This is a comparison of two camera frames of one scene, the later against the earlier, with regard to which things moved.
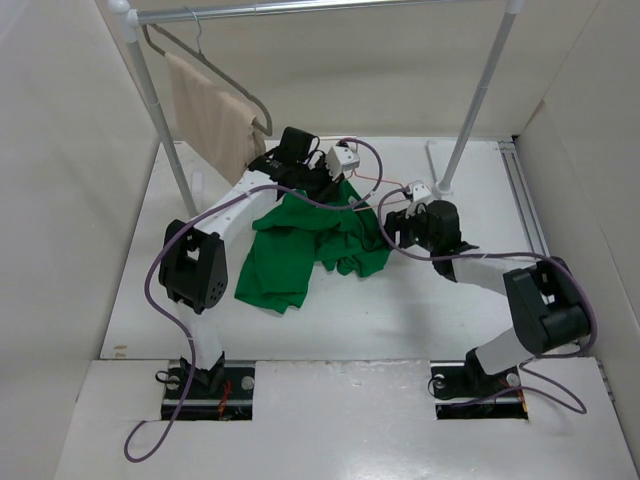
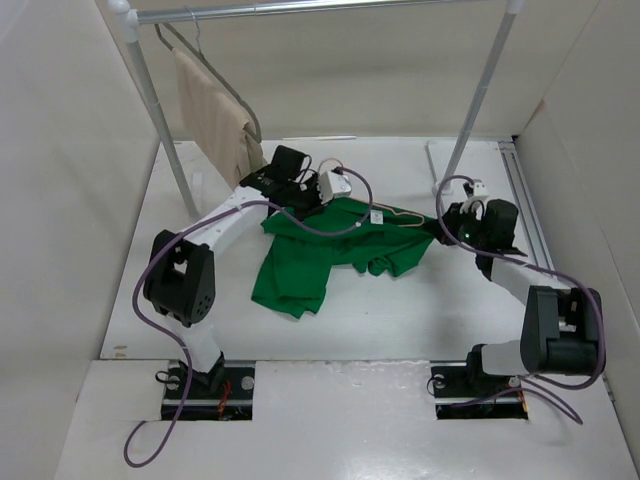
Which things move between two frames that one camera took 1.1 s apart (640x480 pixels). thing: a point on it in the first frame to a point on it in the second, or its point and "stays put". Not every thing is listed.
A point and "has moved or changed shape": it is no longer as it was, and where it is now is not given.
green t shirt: x=343 y=231 has moved or changed shape
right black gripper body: x=413 y=229 to x=467 y=226
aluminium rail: x=529 y=217 stays put
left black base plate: x=220 y=393 stays put
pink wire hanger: x=380 y=205 has moved or changed shape
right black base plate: x=468 y=392 stays put
